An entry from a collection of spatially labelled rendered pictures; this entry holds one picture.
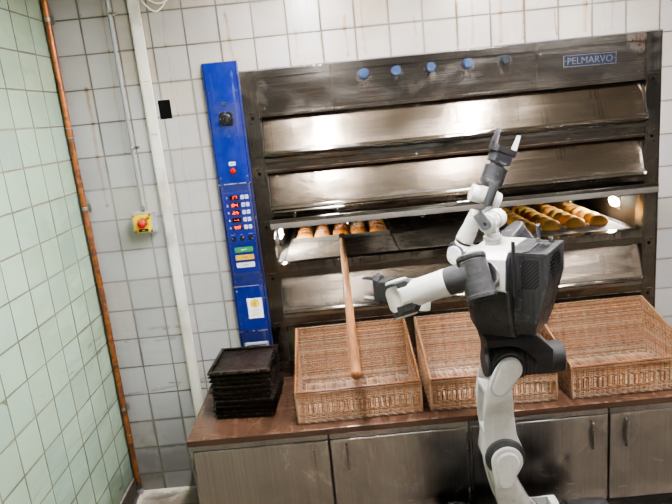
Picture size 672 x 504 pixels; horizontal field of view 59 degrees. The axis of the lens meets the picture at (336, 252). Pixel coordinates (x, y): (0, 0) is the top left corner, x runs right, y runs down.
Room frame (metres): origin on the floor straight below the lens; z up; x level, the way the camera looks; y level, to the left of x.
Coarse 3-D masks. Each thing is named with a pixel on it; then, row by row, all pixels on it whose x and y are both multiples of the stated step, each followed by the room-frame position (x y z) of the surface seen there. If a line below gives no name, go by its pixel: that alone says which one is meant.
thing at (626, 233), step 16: (576, 240) 2.84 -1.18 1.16; (592, 240) 2.84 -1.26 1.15; (608, 240) 2.84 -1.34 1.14; (336, 256) 2.90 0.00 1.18; (352, 256) 2.87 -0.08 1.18; (368, 256) 2.85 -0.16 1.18; (384, 256) 2.85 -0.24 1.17; (400, 256) 2.84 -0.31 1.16; (416, 256) 2.84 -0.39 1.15; (432, 256) 2.84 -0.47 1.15
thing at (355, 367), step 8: (344, 240) 3.14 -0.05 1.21; (344, 248) 2.94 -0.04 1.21; (344, 256) 2.77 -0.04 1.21; (344, 264) 2.62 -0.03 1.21; (344, 272) 2.49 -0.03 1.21; (344, 280) 2.37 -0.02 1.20; (344, 288) 2.27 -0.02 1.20; (344, 296) 2.18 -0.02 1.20; (352, 304) 2.07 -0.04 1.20; (352, 312) 1.98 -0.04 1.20; (352, 320) 1.89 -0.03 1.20; (352, 328) 1.81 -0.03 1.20; (352, 336) 1.75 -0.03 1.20; (352, 344) 1.68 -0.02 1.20; (352, 352) 1.62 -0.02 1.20; (352, 360) 1.57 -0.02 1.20; (352, 368) 1.52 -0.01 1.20; (360, 368) 1.53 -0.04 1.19; (352, 376) 1.50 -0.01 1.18; (360, 376) 1.50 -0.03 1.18
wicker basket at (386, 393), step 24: (312, 336) 2.80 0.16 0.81; (336, 336) 2.80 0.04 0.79; (360, 336) 2.80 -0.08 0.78; (384, 336) 2.80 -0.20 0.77; (408, 336) 2.66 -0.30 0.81; (312, 360) 2.77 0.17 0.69; (336, 360) 2.77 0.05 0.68; (360, 360) 2.77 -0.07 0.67; (408, 360) 2.70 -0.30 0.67; (312, 384) 2.72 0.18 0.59; (336, 384) 2.69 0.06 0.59; (360, 384) 2.67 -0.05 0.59; (384, 384) 2.35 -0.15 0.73; (408, 384) 2.35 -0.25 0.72; (312, 408) 2.35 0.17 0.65; (336, 408) 2.45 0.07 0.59; (360, 408) 2.35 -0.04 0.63; (384, 408) 2.35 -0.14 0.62; (408, 408) 2.36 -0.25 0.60
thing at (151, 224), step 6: (150, 210) 2.84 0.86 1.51; (132, 216) 2.78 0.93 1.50; (138, 216) 2.78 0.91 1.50; (144, 216) 2.78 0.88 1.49; (150, 216) 2.78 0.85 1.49; (156, 216) 2.85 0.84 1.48; (132, 222) 2.79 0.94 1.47; (150, 222) 2.78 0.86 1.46; (156, 222) 2.83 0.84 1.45; (138, 228) 2.78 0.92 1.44; (144, 228) 2.78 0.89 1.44; (150, 228) 2.78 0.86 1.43; (156, 228) 2.82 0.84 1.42
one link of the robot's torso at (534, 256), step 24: (504, 240) 2.01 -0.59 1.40; (528, 240) 1.98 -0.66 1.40; (552, 240) 1.93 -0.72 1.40; (504, 264) 1.83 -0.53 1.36; (528, 264) 1.81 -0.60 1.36; (552, 264) 1.94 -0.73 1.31; (504, 288) 1.82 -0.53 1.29; (528, 288) 1.82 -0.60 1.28; (552, 288) 1.87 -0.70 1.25; (480, 312) 1.90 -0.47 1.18; (504, 312) 1.85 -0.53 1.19; (528, 312) 1.82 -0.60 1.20
